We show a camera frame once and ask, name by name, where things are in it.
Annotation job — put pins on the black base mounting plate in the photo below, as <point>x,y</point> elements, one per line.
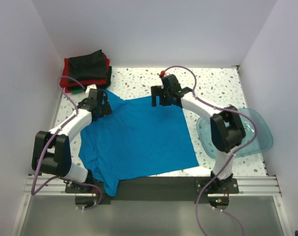
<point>171,189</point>

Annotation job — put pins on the folded red t shirt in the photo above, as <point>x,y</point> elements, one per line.
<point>67,81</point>

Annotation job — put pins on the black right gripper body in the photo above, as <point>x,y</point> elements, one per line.
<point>157,97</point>

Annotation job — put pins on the blue t shirt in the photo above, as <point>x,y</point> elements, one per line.
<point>136,140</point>

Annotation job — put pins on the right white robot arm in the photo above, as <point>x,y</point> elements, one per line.
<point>227,130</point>

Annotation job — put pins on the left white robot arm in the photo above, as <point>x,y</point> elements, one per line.
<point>52,153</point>

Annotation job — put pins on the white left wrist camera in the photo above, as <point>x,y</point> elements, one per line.
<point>90,87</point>

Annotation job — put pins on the folded black t shirt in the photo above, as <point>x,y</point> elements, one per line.
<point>93,66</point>

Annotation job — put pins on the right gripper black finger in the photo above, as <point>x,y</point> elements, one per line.
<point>164,100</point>
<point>156,92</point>

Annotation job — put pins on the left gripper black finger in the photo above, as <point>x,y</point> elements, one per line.
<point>106,102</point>
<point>101,111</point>

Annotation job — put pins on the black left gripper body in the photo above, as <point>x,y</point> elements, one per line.
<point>105,109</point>

